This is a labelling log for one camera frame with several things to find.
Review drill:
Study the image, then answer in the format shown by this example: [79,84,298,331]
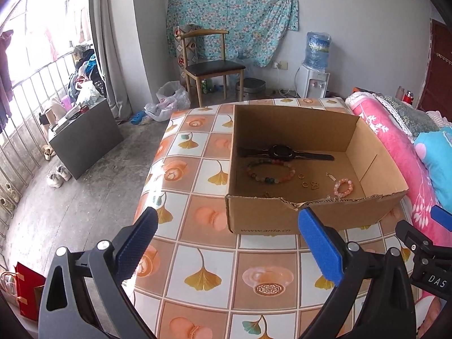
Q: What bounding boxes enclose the pile of clothes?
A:
[67,44,105,103]

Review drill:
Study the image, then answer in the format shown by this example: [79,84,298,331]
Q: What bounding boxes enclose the pink bead bracelet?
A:
[333,179,354,199]

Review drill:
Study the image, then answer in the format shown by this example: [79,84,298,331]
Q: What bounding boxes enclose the red paper bag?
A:
[13,262,46,322]

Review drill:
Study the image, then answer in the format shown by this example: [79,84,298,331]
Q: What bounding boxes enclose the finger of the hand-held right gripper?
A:
[430,205,452,224]
[395,220,444,273]

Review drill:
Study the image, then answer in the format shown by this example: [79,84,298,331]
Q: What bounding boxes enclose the patterned paper bag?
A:
[173,25,200,87]

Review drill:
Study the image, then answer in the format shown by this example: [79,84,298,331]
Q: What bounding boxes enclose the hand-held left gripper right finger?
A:
[297,207,422,339]

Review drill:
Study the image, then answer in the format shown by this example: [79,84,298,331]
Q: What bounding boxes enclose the light blue pillow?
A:
[414,126,452,212]

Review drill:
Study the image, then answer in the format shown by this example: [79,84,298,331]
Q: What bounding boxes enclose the teal floral wall cloth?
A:
[166,0,300,68]

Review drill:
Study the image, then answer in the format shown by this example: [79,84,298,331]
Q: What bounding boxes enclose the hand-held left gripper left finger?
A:
[37,207,158,339]

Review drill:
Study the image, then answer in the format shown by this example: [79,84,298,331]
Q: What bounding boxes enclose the beige boot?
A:
[44,99,68,126]

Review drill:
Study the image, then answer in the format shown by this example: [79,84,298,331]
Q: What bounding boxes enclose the white plastic bag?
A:
[75,79,102,106]
[144,81,191,122]

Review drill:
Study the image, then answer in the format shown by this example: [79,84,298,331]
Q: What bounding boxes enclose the clear water jug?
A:
[235,50,255,78]

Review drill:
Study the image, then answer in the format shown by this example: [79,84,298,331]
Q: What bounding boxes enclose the ginkgo leaf patterned tablecloth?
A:
[132,97,435,339]

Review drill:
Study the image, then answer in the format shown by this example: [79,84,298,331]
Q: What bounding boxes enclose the metal window railing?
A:
[0,51,76,244]

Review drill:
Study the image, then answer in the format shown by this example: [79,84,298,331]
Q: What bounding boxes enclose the wooden chair with dark seat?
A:
[175,29,246,108]

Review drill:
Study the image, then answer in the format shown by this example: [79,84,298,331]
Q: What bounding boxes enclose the grey curtain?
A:
[88,0,142,121]

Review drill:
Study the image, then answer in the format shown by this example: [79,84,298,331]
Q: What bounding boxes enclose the cardboard box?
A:
[225,104,410,235]

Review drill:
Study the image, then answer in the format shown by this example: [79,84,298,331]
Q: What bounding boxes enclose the white water dispenser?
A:
[295,64,331,99]

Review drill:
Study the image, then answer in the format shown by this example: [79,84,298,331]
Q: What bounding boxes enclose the grey lace-trimmed pillow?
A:
[374,94,442,144]

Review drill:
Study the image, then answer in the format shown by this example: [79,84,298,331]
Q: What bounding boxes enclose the black wristwatch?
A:
[237,144,335,161]

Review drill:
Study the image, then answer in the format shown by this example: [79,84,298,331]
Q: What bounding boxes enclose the grey metal bin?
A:
[236,78,266,101]

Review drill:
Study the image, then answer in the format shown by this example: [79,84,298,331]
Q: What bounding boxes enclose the dark red door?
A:
[418,18,452,114]

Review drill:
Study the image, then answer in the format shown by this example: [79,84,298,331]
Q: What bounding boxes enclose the dark grey cabinet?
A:
[47,96,124,180]

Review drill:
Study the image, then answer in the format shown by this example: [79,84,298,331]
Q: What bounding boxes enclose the pink floral blanket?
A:
[345,92,452,251]

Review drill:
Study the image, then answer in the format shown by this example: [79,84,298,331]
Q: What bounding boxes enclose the multicolour bead bracelet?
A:
[246,159,296,184]

